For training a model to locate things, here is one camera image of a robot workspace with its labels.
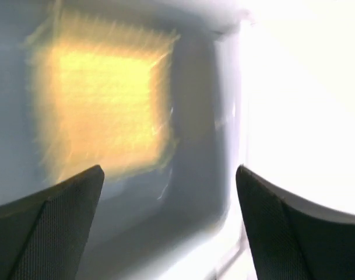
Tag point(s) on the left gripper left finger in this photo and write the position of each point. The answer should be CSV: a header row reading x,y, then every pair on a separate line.
x,y
43,235

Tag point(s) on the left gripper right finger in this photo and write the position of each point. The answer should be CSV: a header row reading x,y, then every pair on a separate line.
x,y
291,237

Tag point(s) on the yellow bamboo mat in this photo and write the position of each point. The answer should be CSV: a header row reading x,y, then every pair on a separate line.
x,y
100,94

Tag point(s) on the grey plastic bin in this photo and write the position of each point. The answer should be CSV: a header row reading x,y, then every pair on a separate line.
x,y
176,221

